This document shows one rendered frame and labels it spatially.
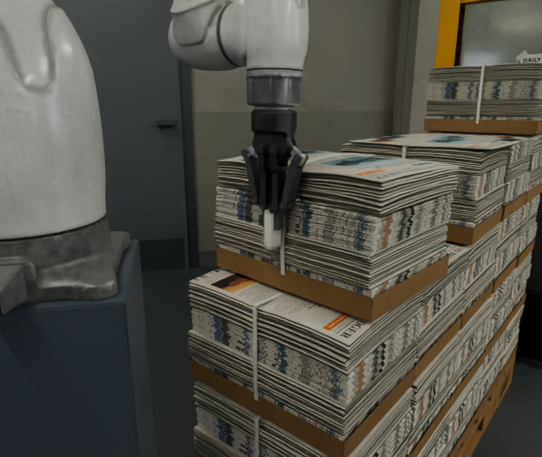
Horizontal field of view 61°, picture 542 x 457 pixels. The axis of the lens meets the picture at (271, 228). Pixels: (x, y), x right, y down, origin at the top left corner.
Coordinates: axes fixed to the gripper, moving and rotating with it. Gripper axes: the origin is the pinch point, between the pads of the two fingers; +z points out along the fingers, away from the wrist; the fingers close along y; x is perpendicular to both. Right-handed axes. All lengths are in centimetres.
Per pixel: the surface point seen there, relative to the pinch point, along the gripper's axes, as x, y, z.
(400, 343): -14.1, -19.1, 21.1
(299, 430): 4.1, -10.0, 33.5
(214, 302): 3.9, 11.1, 15.9
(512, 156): -84, -18, -8
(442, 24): -164, 36, -58
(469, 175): -53, -16, -5
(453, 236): -53, -14, 10
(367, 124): -247, 115, -9
